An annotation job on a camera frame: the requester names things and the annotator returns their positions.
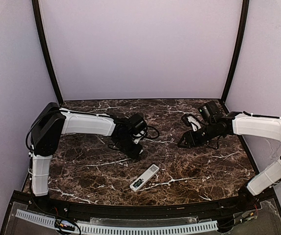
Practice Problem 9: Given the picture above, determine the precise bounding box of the white remote control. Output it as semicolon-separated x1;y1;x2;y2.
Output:
129;164;160;192

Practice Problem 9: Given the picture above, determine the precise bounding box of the green AAA battery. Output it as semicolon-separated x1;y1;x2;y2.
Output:
133;179;144;188

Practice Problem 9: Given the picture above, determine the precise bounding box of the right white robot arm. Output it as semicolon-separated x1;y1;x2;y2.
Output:
178;112;281;196

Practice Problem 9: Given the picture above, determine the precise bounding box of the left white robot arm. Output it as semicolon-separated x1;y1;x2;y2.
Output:
25;102;148;197

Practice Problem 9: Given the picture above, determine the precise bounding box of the right black camera cable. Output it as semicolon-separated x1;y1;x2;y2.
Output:
207;137;223;150

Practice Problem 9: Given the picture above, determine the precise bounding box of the black camera cable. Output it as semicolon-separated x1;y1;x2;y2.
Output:
207;137;223;150
108;124;160;150

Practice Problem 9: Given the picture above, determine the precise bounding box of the left black camera cable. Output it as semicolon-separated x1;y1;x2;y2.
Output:
108;124;160;150

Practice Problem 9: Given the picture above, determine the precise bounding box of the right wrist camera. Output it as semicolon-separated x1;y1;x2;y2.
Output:
181;101;224;131

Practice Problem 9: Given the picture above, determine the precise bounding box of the black front rail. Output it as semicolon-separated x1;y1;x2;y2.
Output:
30;196;241;221

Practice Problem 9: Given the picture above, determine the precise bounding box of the white slotted cable duct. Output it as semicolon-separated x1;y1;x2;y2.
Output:
15;209;218;235

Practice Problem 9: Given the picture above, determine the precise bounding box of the right black frame post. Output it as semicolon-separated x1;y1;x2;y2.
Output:
221;0;250;103

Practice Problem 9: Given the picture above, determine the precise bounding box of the black frame post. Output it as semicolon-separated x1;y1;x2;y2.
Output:
31;0;64;105
221;0;250;103

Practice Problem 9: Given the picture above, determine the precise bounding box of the left black frame post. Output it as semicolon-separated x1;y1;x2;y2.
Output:
31;0;64;105

